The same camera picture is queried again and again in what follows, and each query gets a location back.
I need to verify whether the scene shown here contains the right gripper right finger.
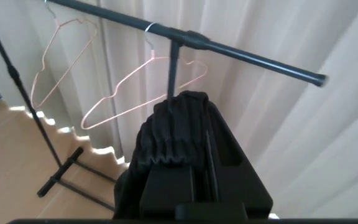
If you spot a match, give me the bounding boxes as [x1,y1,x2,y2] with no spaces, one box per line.
[205,100,273,218]

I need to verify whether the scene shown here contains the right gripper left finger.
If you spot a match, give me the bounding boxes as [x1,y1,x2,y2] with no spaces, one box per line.
[140,164,196,218]

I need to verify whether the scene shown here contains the black shorts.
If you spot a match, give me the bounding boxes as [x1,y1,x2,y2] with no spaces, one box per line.
[113,90,211,218]

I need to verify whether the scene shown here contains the pink clothes hanger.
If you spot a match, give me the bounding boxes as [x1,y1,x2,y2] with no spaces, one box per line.
[29,0,99,110]
[80,23,209,131]

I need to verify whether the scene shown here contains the black clothes rack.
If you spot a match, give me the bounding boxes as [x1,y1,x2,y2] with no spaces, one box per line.
[0,0,328,212]

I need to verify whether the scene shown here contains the beige curtain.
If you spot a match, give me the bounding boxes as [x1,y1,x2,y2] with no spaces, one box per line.
[0,0,358,218]

